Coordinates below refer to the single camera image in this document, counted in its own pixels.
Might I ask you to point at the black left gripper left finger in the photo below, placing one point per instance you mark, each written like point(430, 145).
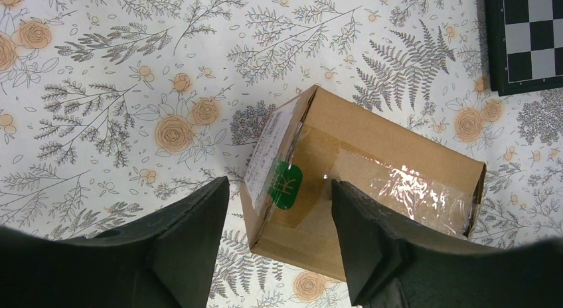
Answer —
point(164, 259)

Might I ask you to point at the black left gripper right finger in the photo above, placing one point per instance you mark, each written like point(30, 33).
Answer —
point(391, 260)

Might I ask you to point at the brown cardboard express box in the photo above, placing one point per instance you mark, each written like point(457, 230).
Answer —
point(319, 137)

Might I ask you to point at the floral table mat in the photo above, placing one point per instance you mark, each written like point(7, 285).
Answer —
point(112, 109)

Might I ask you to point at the black white checkerboard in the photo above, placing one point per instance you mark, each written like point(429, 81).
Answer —
point(524, 39)

